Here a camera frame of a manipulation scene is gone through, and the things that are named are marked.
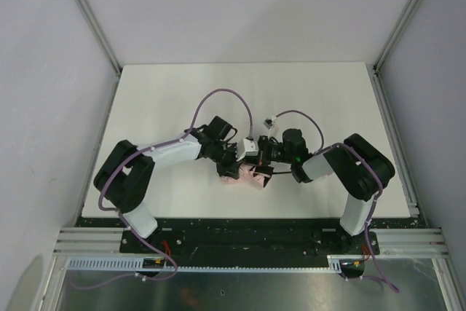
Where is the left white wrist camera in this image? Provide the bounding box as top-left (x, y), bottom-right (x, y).
top-left (236, 138), bottom-right (259, 161)

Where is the aluminium corner post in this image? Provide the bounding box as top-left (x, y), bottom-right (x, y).
top-left (373, 0), bottom-right (423, 73)
top-left (74, 0), bottom-right (122, 76)

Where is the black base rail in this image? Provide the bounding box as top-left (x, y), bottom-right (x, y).
top-left (119, 218), bottom-right (379, 269)

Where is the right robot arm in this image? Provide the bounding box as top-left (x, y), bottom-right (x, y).
top-left (245, 128), bottom-right (395, 237)

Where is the pink folding umbrella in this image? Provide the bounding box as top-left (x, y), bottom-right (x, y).
top-left (221, 163), bottom-right (332, 190)

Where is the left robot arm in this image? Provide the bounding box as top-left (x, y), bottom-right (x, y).
top-left (93, 116), bottom-right (240, 238)

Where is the left aluminium corner post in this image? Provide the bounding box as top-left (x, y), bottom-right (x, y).
top-left (74, 0), bottom-right (122, 76)

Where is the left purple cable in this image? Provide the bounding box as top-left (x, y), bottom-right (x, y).
top-left (98, 88), bottom-right (255, 213)

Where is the right aluminium corner post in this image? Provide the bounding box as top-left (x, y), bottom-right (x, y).
top-left (373, 0), bottom-right (423, 73)

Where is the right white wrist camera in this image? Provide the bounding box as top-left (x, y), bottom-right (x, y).
top-left (264, 116), bottom-right (278, 138)

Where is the grey cable duct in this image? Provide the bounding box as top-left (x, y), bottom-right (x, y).
top-left (67, 255), bottom-right (365, 275)

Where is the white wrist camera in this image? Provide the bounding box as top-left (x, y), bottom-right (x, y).
top-left (236, 138), bottom-right (259, 161)
top-left (264, 116), bottom-right (278, 138)

